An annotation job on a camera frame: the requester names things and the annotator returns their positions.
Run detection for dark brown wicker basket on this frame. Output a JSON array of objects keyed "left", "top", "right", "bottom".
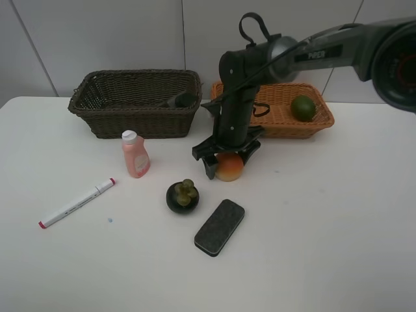
[{"left": 68, "top": 69, "right": 202, "bottom": 139}]

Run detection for dark mangosteen fruit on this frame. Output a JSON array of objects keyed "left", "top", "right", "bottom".
[{"left": 166, "top": 179, "right": 200, "bottom": 215}]

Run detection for pink bottle white cap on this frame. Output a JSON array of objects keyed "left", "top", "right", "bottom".
[{"left": 122, "top": 130, "right": 150, "bottom": 178}]

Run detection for white marker red caps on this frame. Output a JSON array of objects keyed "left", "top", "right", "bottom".
[{"left": 38, "top": 177, "right": 116, "bottom": 229}]

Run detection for dark grey whiteboard eraser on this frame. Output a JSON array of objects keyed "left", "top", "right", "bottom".
[{"left": 194, "top": 199, "right": 245, "bottom": 257}]

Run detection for orange wicker basket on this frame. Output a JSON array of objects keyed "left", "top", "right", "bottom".
[{"left": 210, "top": 81, "right": 335, "bottom": 140}]

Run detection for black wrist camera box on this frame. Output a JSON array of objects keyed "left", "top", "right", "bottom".
[{"left": 201, "top": 100, "right": 222, "bottom": 118}]

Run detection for green lime fruit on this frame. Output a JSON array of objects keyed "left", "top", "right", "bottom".
[{"left": 291, "top": 95, "right": 317, "bottom": 122}]

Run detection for orange peach fruit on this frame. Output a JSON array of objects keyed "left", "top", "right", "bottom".
[{"left": 215, "top": 153, "right": 244, "bottom": 182}]

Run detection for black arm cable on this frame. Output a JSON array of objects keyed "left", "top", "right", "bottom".
[{"left": 217, "top": 12, "right": 313, "bottom": 118}]

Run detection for dark green pump bottle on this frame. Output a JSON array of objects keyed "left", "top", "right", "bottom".
[{"left": 159, "top": 92, "right": 198, "bottom": 109}]

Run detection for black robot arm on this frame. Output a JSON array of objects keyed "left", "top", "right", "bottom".
[{"left": 192, "top": 12, "right": 415, "bottom": 178}]

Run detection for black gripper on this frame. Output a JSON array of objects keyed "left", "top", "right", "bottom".
[{"left": 192, "top": 87, "right": 264, "bottom": 180}]

